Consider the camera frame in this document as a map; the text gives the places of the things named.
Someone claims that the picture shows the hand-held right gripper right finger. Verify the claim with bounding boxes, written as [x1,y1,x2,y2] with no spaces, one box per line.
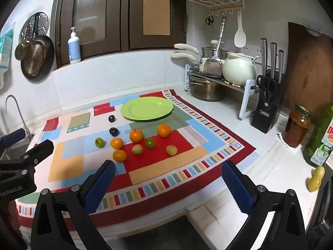
[221,160,306,250]

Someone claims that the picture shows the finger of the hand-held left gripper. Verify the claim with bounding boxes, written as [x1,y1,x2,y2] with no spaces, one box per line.
[0,128,27,149]
[0,139,55,173]

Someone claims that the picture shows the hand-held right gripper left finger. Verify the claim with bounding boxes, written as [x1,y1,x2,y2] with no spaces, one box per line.
[31,159,117,250]

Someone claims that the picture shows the orange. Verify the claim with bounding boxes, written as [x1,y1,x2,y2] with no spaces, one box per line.
[129,129,144,143]
[110,137,124,150]
[113,149,128,162]
[158,124,172,138]

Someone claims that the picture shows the green plate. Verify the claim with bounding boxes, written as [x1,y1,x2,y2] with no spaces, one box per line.
[120,97,174,121]

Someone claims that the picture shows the steel faucet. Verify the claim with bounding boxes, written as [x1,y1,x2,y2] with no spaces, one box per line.
[5,95,34,138]

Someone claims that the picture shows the white cloth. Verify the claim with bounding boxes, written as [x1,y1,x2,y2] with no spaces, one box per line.
[277,132,303,153]

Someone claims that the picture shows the colourful patchwork placemat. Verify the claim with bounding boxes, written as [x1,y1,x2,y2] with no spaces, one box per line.
[14,89,257,231]

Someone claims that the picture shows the black knife block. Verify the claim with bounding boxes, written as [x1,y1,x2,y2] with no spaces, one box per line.
[251,74,287,134]

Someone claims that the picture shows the yellow lemon-shaped object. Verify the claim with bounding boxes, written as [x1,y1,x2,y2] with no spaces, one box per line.
[308,165,326,191]

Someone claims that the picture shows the glass jar of orange preserve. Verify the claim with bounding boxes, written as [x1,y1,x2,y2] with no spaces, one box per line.
[283,104,312,148]

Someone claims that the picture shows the black frying pan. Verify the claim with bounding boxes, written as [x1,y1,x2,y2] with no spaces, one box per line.
[20,14,55,83]

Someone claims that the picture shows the brass ladle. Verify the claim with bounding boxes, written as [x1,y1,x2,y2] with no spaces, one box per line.
[14,41,32,61]

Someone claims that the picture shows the teal white hanging bag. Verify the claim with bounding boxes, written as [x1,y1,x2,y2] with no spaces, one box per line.
[0,29,14,89]

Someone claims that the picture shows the dark appliance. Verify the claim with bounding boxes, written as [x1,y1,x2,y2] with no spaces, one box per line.
[304,168,333,250]

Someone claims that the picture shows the white-legged metal shelf rack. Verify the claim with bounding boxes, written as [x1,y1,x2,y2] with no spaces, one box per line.
[185,64,261,120]

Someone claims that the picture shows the black kitchen scissors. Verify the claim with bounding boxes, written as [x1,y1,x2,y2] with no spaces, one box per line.
[257,75,278,105]

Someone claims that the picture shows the green dish soap bottle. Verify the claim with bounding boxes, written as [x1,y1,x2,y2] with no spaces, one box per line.
[303,103,333,168]

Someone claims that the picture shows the large steel pot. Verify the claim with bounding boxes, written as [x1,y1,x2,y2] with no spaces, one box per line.
[189,77,227,102]

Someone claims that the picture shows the blue white pump bottle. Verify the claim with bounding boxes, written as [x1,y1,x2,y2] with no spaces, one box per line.
[68,27,81,64]

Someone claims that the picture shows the round metal steamer rack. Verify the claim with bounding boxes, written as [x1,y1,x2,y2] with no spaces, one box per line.
[19,12,50,45]

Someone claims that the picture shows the dark flat pan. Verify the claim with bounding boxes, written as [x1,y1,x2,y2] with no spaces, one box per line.
[190,68,225,80]

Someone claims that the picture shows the steel spatula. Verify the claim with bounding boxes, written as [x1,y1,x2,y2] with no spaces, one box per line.
[203,16,227,76]

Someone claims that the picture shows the brown wooden cutting board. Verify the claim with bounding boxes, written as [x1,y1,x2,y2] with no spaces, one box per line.
[283,22,333,115]

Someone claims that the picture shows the white rice spoon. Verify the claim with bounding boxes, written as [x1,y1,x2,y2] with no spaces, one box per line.
[234,12,247,48]

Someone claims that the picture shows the cardboard sheet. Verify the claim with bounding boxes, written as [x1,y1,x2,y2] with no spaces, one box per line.
[143,0,173,36]

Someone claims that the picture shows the steel-handled knife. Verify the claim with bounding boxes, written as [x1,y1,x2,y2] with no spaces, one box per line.
[277,49,285,84]
[260,38,268,77]
[269,42,277,80]

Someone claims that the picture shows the steel lidded saucepan cream handle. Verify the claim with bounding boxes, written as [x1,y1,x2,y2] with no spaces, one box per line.
[174,40,229,60]

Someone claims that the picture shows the brown wooden window frame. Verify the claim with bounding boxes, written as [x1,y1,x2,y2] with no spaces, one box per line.
[51,0,188,69]

